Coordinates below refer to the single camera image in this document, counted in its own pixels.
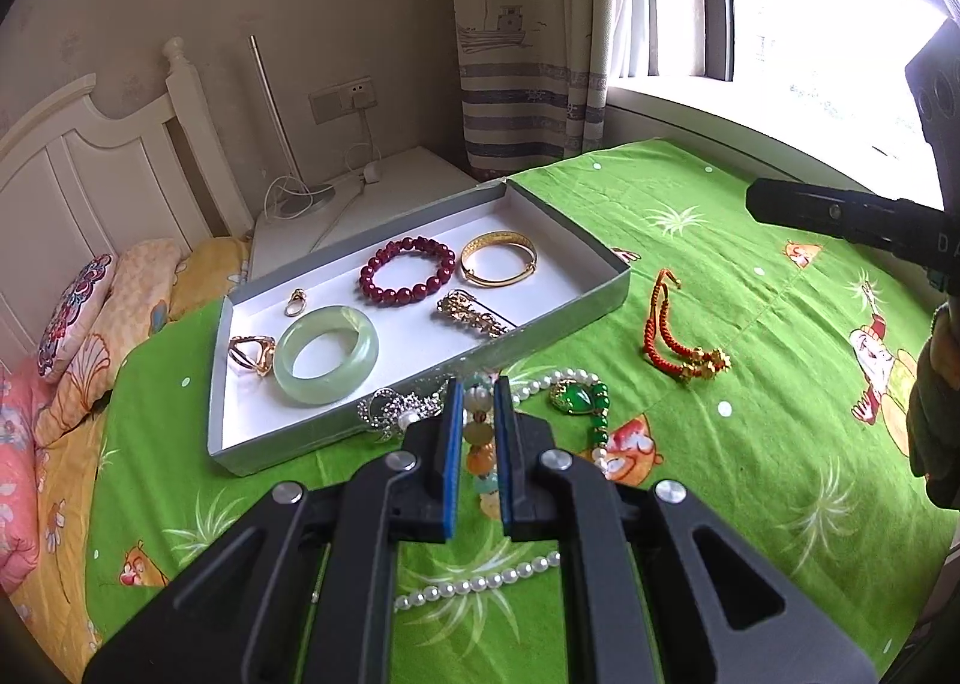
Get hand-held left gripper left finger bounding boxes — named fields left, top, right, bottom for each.
left=82, top=376, right=464, bottom=684

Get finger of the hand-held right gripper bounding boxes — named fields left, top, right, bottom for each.
left=746, top=178, right=946, bottom=257

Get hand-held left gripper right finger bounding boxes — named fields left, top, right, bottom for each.
left=495, top=376, right=878, bottom=684

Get multicolour stone bead bracelet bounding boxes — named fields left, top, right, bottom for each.
left=463, top=369, right=502, bottom=497

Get grey cardboard box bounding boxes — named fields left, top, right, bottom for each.
left=206, top=175, right=632, bottom=479

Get pale green jade bangle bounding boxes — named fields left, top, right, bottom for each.
left=272, top=305, right=380, bottom=406

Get dark red bead bracelet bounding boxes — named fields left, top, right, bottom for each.
left=358, top=235, right=457, bottom=308

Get red cord bracelet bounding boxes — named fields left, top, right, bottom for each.
left=643, top=269, right=732, bottom=385

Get large gold ring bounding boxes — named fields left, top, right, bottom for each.
left=229, top=334, right=277, bottom=377

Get gold bangle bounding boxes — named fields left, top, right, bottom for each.
left=459, top=232, right=539, bottom=289

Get person's right hand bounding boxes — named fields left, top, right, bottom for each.
left=906, top=301, right=960, bottom=509

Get silver rhinestone brooch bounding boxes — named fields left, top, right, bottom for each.
left=356, top=388, right=449, bottom=443

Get bright window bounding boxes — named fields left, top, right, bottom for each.
left=645, top=0, right=960, bottom=205

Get white nightstand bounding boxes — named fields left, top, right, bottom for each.
left=247, top=145, right=481, bottom=280

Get beige striped curtain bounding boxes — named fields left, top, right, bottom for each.
left=446, top=0, right=650, bottom=181

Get peach patterned pillow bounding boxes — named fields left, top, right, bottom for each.
left=34, top=238, right=188, bottom=449

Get floral pillows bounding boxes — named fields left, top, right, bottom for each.
left=0, top=234, right=252, bottom=684

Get thin pole desk lamp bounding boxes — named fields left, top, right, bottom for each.
left=249, top=35, right=336, bottom=214

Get embroidered flower pillow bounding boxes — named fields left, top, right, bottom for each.
left=37, top=253, right=117, bottom=385

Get pink floral quilt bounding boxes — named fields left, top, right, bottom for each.
left=0, top=358, right=46, bottom=595

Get cream wooden headboard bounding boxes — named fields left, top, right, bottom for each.
left=0, top=37, right=252, bottom=355

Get green pendant bead necklace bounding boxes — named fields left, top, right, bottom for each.
left=547, top=380, right=620, bottom=449

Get white pearl necklace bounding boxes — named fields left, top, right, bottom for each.
left=394, top=367, right=608, bottom=614

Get white charger cable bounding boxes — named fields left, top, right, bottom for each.
left=262, top=106, right=387, bottom=250

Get white wall socket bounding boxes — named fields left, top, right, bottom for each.
left=309, top=76, right=376, bottom=125

